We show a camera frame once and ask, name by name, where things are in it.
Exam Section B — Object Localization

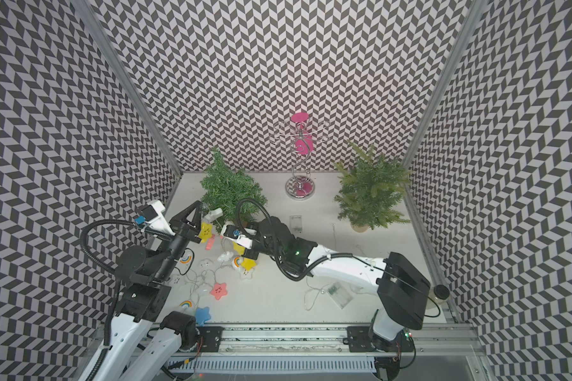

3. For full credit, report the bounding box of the star cloud string light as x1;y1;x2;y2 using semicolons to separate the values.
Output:
168;208;257;326

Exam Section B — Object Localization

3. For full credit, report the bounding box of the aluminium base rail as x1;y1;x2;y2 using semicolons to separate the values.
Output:
83;322;487;381

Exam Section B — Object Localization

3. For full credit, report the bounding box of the left green christmas tree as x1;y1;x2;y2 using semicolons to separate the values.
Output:
201;147;268;225

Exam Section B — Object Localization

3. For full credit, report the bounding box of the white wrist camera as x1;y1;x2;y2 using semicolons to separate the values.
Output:
134;200;175;237
221;224;257;249

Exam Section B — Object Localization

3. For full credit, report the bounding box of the right green fern tree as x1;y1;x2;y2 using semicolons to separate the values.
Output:
335;141;410;230

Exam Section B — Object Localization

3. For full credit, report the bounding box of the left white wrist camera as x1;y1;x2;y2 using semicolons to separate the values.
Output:
134;200;175;237

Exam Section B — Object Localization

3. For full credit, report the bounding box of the fairy light battery box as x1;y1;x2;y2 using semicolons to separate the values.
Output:
326;282;353;310

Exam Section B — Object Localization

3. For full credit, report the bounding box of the clear battery box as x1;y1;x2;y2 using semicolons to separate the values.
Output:
289;215;303;233

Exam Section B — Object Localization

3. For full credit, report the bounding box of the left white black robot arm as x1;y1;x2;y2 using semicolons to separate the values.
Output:
78;201;203;380

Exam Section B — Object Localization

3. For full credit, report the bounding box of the glass jar black lid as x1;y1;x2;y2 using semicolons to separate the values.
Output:
427;284;451;309

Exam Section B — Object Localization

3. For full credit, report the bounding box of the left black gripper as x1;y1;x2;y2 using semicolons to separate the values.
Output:
153;201;202;282

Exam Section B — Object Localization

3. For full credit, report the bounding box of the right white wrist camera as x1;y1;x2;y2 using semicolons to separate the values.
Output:
221;224;257;249

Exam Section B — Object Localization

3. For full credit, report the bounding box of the thin wire fairy light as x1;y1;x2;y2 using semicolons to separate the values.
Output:
296;223;388;322

